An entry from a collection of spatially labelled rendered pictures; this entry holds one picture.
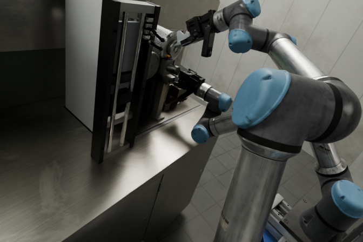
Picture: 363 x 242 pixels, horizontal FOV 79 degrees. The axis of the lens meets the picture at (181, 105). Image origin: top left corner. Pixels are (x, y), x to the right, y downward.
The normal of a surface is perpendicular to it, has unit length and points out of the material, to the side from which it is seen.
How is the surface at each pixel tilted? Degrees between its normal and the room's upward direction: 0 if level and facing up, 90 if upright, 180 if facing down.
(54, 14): 90
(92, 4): 90
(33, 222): 0
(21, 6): 90
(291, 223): 0
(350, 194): 7
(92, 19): 90
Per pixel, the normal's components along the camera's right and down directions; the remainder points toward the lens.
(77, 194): 0.25, -0.83
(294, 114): 0.10, 0.17
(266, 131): -0.49, 0.01
